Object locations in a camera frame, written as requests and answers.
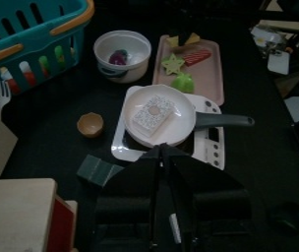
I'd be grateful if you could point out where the white mortar bowl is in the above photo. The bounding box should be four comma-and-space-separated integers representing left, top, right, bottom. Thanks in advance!
121, 84, 256, 149

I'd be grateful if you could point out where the white device in background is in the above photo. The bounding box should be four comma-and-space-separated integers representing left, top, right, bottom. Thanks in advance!
249, 25, 288, 50

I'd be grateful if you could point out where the white sheet in background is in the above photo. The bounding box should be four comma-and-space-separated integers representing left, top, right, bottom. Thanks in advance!
265, 48, 291, 76

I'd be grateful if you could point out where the teal basket with orange handles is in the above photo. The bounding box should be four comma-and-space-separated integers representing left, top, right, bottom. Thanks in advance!
0, 0, 96, 96

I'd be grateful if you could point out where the white speckled egg block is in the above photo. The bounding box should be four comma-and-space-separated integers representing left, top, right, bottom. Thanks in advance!
130, 94, 177, 139

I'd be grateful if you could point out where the pink rectangular tray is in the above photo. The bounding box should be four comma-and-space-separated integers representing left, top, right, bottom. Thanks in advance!
150, 33, 225, 106

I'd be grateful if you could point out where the white plastic fork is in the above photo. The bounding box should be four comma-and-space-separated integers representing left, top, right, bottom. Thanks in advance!
0, 78, 13, 119

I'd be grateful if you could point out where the red and white toy food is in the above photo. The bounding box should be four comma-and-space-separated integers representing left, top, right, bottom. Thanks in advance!
0, 60, 38, 95

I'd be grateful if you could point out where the segmented rectangular toy block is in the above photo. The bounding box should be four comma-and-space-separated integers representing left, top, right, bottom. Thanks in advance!
76, 154, 125, 189

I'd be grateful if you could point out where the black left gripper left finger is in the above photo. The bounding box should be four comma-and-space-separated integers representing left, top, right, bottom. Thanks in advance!
90, 144, 163, 252

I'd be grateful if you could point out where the small wooden cup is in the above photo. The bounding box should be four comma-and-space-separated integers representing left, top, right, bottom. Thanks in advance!
76, 111, 105, 139

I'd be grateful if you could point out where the yellow cheese block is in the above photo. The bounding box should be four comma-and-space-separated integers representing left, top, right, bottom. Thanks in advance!
164, 31, 201, 47

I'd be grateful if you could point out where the red striped bacon block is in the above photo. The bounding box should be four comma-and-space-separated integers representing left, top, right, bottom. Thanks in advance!
183, 48, 212, 68

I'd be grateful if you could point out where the green pepper toy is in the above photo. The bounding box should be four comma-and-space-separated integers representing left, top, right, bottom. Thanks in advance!
169, 72, 196, 95

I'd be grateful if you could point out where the wooden box with red drawer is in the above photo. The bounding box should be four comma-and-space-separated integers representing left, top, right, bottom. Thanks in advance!
0, 177, 78, 252

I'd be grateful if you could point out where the green toy food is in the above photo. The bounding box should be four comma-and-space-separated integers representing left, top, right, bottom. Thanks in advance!
37, 44, 77, 72

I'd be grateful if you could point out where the yellow-green star toy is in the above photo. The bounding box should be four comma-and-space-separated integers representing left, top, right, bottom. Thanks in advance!
160, 53, 187, 76

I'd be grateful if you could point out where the white kitchen scale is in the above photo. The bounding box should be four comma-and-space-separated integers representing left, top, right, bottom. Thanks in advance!
110, 85, 225, 171

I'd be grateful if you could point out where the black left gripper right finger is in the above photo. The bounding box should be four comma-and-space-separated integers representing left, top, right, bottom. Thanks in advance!
161, 143, 253, 252

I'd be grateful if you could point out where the white cup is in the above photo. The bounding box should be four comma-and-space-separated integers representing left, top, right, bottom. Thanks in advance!
92, 30, 152, 84

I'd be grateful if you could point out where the purple toy food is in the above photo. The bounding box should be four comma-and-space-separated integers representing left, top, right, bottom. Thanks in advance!
108, 48, 129, 66

